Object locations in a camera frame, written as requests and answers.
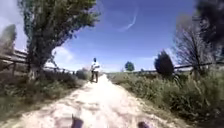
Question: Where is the green weedy undergrowth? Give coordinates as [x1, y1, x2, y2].
[0, 68, 88, 122]
[107, 68, 224, 128]

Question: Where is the bare branched tree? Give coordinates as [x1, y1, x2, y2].
[172, 14, 218, 76]

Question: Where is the wooden rail fence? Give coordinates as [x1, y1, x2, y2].
[0, 49, 77, 77]
[133, 60, 224, 75]

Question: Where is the large leafy tree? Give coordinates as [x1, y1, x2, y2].
[17, 0, 101, 81]

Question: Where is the person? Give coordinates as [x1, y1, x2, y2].
[89, 57, 101, 84]

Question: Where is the small round tree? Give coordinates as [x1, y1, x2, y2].
[124, 60, 136, 72]

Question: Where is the robot's own part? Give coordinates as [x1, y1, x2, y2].
[137, 121, 151, 128]
[70, 114, 85, 128]

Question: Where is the dark cone-shaped bush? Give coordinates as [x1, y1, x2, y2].
[153, 50, 175, 78]

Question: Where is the pale gravel dirt path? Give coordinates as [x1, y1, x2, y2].
[0, 73, 188, 128]

